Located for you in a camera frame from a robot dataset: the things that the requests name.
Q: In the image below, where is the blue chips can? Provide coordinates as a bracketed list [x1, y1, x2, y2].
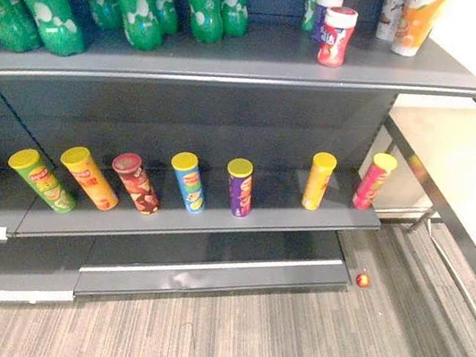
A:
[163, 149, 213, 217]

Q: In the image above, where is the purple gum jar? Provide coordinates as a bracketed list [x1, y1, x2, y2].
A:
[309, 0, 345, 47]

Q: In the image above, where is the small red ball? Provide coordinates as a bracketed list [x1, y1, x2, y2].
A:
[354, 269, 373, 289]

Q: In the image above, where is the white table with black frame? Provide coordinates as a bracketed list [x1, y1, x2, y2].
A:
[347, 89, 476, 357]

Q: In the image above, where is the white drink cup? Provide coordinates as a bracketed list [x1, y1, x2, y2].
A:
[373, 0, 408, 45]

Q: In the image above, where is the red chips can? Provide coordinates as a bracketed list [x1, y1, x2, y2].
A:
[350, 148, 400, 215]

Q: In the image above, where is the purple chips can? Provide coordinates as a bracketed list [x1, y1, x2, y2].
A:
[219, 156, 260, 219]

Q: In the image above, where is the grey shelf base plinth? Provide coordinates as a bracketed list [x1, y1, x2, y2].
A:
[0, 190, 356, 357]

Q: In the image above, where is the long grey shelf board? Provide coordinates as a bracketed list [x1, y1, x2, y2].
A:
[0, 0, 476, 159]

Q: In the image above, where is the orange chips can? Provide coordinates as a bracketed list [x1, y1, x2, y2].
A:
[52, 142, 127, 214]

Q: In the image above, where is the orange drink cup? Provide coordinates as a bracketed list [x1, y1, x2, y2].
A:
[389, 0, 449, 63]

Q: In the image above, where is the red gum jar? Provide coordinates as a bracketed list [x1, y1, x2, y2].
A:
[315, 3, 360, 71]

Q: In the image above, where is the short grey shelf board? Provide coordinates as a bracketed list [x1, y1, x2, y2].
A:
[0, 116, 389, 296]

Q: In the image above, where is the yellow chips can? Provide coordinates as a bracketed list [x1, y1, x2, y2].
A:
[300, 149, 340, 215]

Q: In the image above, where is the dark grey shelf unit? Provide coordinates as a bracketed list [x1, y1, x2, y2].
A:
[0, 0, 476, 357]

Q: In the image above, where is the green gum jar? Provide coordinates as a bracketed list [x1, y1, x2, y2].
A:
[299, 0, 331, 36]

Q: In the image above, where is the green chips can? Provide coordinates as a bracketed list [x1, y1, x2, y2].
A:
[0, 144, 85, 216]

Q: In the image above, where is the brown chips can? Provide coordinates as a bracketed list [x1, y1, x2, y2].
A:
[104, 149, 169, 217]

